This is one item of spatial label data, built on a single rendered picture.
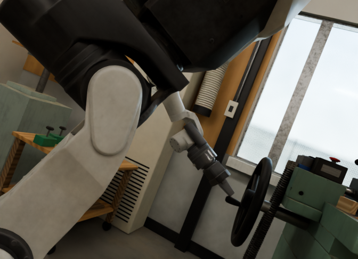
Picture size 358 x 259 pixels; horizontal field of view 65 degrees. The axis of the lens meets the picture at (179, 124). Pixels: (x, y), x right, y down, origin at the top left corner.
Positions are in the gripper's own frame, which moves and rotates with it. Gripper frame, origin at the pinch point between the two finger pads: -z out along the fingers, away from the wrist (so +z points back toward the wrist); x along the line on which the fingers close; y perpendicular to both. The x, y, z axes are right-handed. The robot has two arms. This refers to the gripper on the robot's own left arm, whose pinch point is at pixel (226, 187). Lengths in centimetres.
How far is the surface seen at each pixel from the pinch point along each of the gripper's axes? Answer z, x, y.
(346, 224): -17.8, 39.2, 3.8
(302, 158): -5.2, 21.6, 17.6
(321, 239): -21.2, 28.2, 2.3
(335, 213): -17.4, 32.9, 7.3
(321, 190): -14.1, 25.1, 13.3
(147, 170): 34, -120, -3
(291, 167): -5.3, 20.1, 13.6
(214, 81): 58, -95, 78
